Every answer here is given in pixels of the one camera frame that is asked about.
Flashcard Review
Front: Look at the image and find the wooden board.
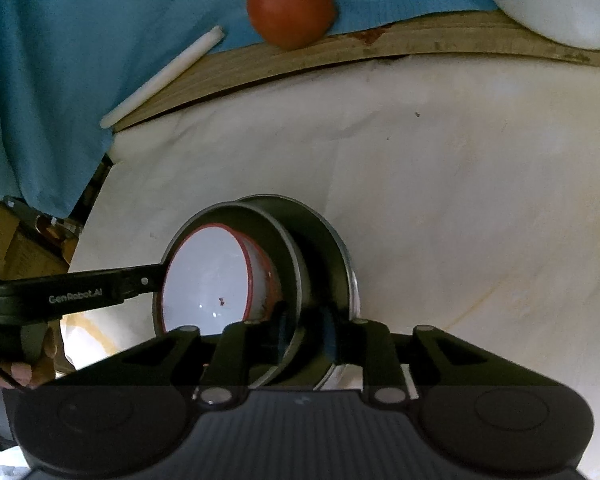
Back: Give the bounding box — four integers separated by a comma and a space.
111, 10, 600, 133

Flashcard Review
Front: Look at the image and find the white rolled paper stick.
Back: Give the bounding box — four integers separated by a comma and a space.
100, 26, 227, 129

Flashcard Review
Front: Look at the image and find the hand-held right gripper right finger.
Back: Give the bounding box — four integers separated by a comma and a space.
323, 305, 564, 407

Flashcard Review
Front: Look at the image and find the plain blue cloth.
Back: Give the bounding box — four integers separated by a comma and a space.
0, 0, 501, 206

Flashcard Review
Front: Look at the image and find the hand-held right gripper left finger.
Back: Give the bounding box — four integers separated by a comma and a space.
45, 305, 291, 407

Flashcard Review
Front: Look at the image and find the brown cardboard box black print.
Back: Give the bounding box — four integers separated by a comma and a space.
0, 230, 73, 286

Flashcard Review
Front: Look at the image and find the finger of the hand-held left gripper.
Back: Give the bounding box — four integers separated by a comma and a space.
120, 262, 168, 301

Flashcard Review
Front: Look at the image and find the medium steel plate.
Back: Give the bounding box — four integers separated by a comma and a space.
240, 194, 353, 391

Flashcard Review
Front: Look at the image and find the small deep steel plate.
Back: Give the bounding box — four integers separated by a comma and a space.
245, 194, 363, 392

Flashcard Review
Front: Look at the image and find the person's left hand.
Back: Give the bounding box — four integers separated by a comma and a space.
0, 332, 56, 389

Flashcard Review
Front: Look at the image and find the steel bowl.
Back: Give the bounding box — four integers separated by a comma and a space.
152, 200, 306, 388

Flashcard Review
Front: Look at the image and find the white paper table cover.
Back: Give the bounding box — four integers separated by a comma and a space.
60, 52, 600, 480

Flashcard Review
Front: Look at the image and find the orange-red ball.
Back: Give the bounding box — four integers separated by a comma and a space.
246, 0, 337, 51

